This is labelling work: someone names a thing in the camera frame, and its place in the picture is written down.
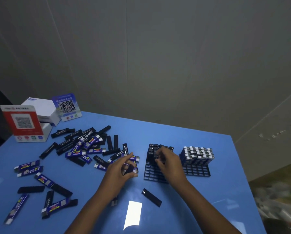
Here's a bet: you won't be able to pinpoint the row of blue lighters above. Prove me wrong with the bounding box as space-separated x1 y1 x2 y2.
180 146 215 166

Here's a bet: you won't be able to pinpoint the crumpled clear plastic bags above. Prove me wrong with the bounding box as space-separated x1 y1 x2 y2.
252 185 291 234

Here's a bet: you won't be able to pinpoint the row of black lighters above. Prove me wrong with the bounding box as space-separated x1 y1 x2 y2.
148 143 174 161

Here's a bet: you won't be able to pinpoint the black slim lighter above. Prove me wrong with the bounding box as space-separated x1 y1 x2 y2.
141 188 162 207
122 164 137 176

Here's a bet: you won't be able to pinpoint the red code sign stand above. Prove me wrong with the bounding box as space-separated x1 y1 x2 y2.
0 105 53 143

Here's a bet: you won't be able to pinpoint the white cardboard box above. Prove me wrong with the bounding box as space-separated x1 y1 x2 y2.
21 97 61 126

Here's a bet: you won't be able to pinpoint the person's left forearm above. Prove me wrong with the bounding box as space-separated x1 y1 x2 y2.
64 190 113 234

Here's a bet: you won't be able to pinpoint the person's right hand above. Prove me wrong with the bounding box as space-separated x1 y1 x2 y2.
153 146 189 191

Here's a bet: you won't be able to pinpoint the person's right forearm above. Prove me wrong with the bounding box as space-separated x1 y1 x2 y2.
177 179 242 234

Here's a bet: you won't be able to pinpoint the blue code sign stand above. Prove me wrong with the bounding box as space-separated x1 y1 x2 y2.
52 93 83 122

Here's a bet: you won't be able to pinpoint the pile of mixed lighters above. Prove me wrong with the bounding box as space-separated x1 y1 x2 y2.
4 125 140 226

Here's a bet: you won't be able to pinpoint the black grid tray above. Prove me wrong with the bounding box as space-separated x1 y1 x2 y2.
180 146 215 178
143 143 175 184

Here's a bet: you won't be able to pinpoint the person's left hand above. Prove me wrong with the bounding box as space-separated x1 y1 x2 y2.
96 152 139 198

